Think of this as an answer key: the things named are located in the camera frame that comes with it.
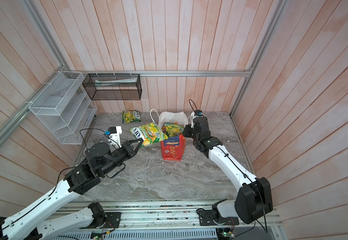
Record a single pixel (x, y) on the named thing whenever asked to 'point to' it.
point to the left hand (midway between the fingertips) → (142, 145)
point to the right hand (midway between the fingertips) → (186, 125)
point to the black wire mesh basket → (113, 86)
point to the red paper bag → (172, 148)
